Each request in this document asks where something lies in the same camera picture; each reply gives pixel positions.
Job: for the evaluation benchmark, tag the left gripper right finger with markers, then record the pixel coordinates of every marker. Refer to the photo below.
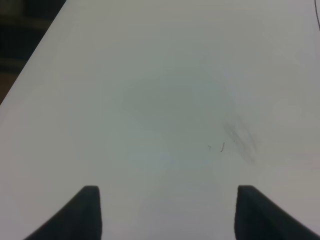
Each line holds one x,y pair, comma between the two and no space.
258,218

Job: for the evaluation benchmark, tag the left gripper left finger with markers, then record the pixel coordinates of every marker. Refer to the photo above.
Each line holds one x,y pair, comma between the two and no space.
79,219

